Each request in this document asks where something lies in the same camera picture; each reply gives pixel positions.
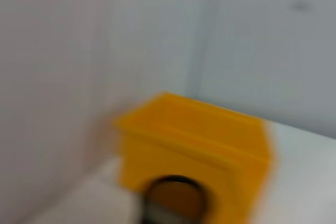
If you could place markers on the yellow plastic bin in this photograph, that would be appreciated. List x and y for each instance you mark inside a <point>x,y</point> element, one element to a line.
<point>199,140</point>

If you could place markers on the black mesh pen holder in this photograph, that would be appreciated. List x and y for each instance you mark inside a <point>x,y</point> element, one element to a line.
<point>173,197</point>

